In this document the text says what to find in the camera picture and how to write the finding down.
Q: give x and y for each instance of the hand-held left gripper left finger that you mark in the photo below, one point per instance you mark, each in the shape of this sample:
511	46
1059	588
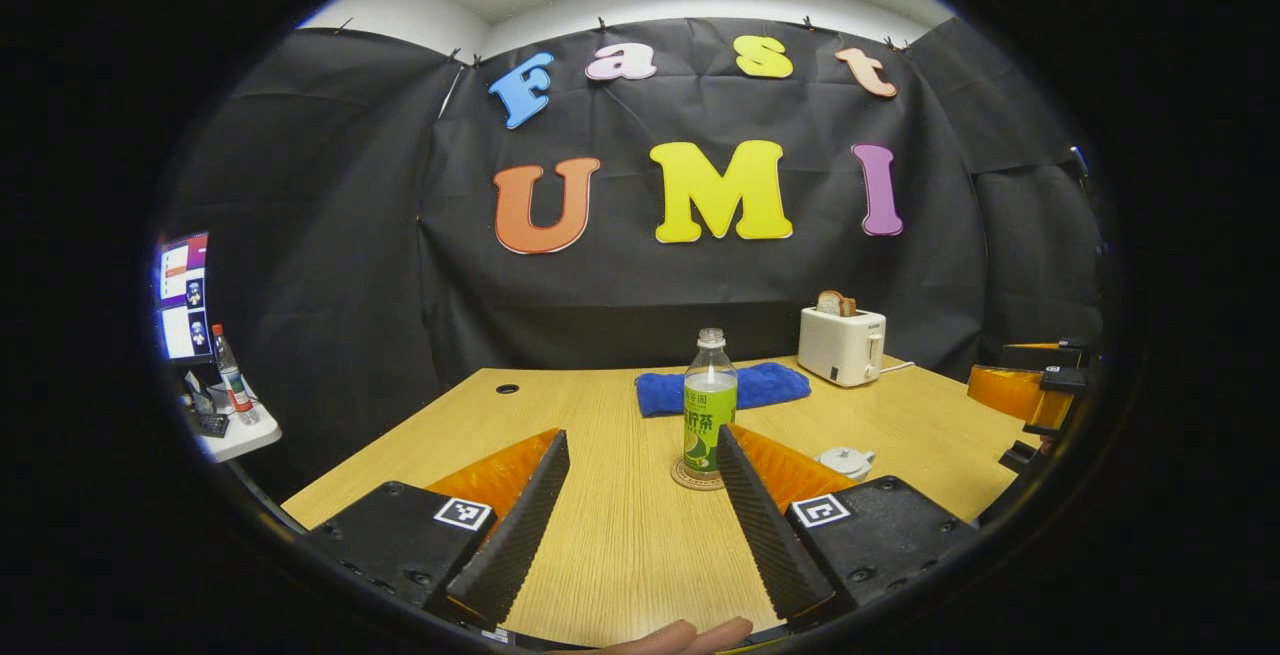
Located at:
510	545

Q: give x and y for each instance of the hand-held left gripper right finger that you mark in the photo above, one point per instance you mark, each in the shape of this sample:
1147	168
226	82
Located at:
765	545

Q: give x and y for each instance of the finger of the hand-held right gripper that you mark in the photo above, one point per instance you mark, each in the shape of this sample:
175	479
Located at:
1015	393
1045	355

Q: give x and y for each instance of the round cork coaster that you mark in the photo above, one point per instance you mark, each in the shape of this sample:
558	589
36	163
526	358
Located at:
690	482

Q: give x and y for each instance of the green label water bottle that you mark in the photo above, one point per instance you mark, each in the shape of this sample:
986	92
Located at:
710	415

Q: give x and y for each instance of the small red cap bottle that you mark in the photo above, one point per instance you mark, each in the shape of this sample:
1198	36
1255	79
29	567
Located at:
232	380

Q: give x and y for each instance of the blue folded towel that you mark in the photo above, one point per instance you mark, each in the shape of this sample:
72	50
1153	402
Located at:
770	385

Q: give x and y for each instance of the white toaster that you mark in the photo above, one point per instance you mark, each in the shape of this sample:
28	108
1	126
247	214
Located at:
835	350

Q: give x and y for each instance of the bread slice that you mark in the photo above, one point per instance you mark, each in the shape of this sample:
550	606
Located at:
835	304

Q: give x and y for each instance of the black backdrop cloth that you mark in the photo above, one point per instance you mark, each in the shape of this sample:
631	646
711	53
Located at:
650	305

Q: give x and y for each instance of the white side table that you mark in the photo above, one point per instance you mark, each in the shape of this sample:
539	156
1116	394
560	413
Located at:
245	440

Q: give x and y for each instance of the computer monitor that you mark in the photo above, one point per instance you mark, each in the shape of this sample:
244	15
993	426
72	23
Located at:
183	295

